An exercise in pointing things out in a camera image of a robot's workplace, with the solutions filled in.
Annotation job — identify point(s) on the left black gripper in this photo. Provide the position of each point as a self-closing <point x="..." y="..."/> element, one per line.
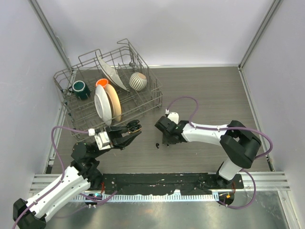
<point x="115" y="132"/>

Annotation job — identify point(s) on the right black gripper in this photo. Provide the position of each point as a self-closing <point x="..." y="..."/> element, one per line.
<point x="167" y="141"/>

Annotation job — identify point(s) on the glossy black charging case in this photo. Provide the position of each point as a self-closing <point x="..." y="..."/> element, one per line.
<point x="134" y="126"/>

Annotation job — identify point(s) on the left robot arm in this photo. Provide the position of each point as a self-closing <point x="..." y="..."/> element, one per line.
<point x="82" y="174"/>

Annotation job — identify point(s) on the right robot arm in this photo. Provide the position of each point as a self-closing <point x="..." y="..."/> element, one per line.
<point x="239" y="143"/>

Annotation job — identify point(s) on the beige round plate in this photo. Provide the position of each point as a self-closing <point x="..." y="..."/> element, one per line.
<point x="115" y="102"/>

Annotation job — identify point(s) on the white round plate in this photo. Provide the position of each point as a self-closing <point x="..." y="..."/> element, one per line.
<point x="102" y="105"/>

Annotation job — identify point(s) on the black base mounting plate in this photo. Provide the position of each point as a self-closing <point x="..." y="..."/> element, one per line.
<point x="163" y="183"/>

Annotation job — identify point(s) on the orange cup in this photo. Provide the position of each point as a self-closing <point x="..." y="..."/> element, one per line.
<point x="102" y="82"/>

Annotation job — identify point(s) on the striped ceramic bowl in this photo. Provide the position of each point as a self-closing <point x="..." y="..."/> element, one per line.
<point x="138" y="81"/>

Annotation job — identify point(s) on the dark green mug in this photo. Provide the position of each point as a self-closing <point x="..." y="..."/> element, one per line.
<point x="80" y="90"/>

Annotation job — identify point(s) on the grey tilted plate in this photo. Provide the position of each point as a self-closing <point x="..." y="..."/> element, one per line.
<point x="110" y="73"/>

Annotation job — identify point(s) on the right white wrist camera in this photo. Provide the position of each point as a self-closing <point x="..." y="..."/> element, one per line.
<point x="173" y="116"/>

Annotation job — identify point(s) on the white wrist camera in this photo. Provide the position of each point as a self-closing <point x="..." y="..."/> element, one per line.
<point x="173" y="116"/>
<point x="101" y="138"/>

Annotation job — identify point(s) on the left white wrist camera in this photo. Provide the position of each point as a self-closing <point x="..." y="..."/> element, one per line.
<point x="101" y="138"/>

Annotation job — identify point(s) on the grey wire dish rack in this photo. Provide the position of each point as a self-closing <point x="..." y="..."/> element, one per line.
<point x="125" y="60"/>

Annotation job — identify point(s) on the white slotted cable duct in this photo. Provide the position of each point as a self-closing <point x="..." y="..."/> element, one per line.
<point x="175" y="197"/>

